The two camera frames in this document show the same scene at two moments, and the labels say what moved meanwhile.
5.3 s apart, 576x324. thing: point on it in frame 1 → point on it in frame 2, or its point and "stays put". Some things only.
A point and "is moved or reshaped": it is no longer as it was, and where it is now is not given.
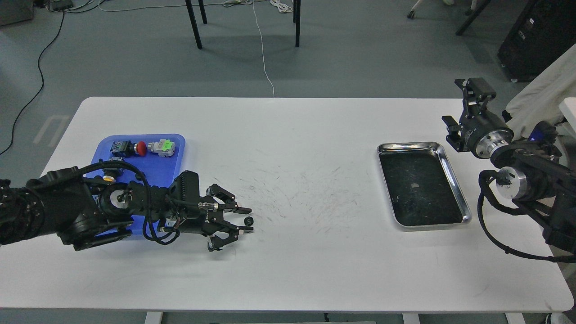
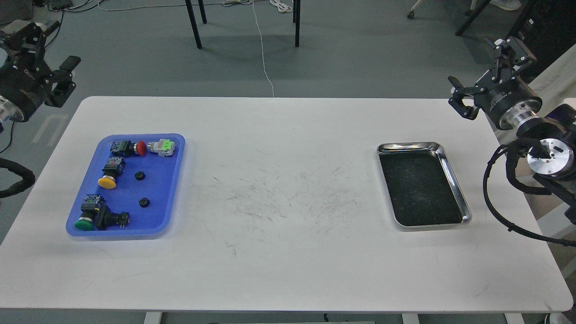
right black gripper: x=477 y=120 → x=504 y=98
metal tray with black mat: x=423 y=190 stays put
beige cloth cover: x=538 y=100 stays put
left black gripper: x=204 y=218 → x=26 y=86
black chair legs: x=296 y=12 stays put
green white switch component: x=164 y=147 stays put
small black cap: x=249 y=221 is moved or reshaped
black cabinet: x=543 y=31 stays put
